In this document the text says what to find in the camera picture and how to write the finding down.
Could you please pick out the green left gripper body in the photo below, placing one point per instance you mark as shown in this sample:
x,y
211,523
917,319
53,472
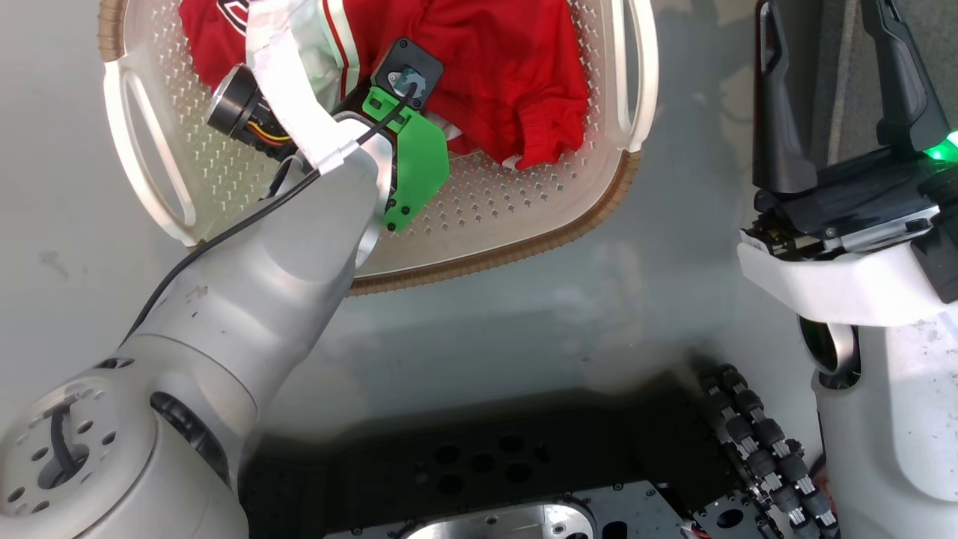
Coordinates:
x,y
419,157

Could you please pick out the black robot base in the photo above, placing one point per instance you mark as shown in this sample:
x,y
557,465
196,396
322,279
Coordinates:
x,y
479,464

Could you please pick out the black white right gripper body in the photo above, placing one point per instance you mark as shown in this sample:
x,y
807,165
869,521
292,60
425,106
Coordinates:
x,y
846,224

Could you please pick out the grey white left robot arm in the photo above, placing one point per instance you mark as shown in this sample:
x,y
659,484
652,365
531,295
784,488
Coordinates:
x,y
247,299

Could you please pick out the cream plastic laundry basket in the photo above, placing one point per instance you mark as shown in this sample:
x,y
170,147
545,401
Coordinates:
x,y
486,202

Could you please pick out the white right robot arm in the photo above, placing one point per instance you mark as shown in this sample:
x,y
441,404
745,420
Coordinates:
x,y
891,419

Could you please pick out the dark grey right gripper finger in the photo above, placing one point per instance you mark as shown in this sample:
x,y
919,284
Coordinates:
x,y
778,97
905,75

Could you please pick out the black roller robot wheel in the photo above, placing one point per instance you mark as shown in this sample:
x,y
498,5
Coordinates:
x,y
756,442

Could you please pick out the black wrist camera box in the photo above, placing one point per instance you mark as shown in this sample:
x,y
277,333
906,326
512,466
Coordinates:
x,y
420,64

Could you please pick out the white fabric strip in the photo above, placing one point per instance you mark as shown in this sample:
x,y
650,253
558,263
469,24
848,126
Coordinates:
x,y
284,82

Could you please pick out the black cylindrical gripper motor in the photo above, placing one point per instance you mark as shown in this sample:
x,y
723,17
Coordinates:
x,y
233,105

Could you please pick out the red white sports garment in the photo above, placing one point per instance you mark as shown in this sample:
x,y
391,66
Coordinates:
x,y
509,67

